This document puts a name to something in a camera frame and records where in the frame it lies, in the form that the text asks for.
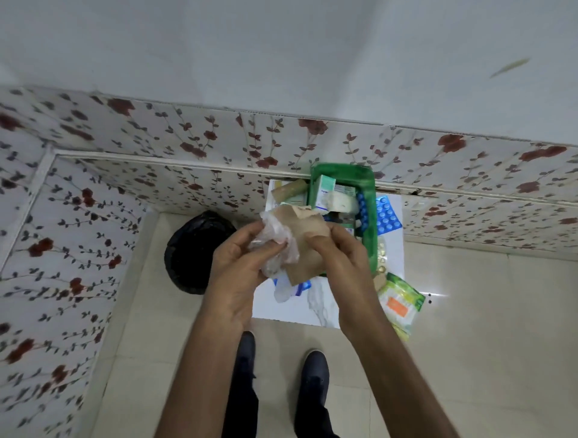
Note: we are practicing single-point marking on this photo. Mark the person's right hand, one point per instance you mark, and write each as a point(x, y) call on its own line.
point(347, 279)

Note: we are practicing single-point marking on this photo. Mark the person's left hand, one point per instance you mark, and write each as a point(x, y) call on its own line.
point(235, 284)

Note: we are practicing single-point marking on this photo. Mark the person's left thumb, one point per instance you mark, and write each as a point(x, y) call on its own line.
point(271, 253)

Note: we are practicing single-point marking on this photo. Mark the person's right thumb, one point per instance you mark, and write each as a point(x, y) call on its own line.
point(317, 246)

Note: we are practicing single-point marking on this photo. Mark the brown paper bag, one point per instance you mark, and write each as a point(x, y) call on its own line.
point(307, 239)

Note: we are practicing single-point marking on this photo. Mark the clear plastic bag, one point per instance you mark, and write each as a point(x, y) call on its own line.
point(276, 232)

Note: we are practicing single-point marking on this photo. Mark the person's left forearm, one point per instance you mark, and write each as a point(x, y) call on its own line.
point(203, 379)

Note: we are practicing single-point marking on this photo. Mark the person's right forearm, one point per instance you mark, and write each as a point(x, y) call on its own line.
point(397, 383)

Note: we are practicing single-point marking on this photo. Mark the small blue blister pack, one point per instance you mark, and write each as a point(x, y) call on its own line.
point(303, 286)

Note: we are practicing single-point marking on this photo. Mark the white pouch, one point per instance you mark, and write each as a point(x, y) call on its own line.
point(343, 201)

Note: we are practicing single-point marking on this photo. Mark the white and green medicine box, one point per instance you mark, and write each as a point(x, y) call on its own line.
point(324, 192)

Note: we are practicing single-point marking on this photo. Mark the white small table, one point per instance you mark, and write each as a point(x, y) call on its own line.
point(311, 302)

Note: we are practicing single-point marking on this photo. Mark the brown cardboard roll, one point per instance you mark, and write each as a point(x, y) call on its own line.
point(293, 189)

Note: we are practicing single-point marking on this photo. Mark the green plastic tray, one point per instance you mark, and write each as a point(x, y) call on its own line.
point(369, 212)

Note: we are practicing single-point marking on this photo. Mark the gold blister strip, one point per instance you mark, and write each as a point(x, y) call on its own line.
point(383, 257)

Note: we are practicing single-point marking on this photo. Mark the large blue blister pack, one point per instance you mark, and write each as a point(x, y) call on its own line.
point(387, 216)

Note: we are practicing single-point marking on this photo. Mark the black garbage bag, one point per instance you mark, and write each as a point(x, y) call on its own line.
point(194, 252)

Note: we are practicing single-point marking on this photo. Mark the person's black left shoe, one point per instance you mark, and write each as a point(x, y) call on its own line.
point(246, 349)

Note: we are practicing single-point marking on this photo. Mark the person's black shoe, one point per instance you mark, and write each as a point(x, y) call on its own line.
point(315, 372)
point(246, 349)

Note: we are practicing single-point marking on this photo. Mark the green and white packet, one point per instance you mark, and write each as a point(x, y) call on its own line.
point(399, 307)

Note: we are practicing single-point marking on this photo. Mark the person's black right shoe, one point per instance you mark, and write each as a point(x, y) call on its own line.
point(315, 372)

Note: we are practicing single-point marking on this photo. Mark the person's black trousers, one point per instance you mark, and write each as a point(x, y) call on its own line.
point(311, 417)

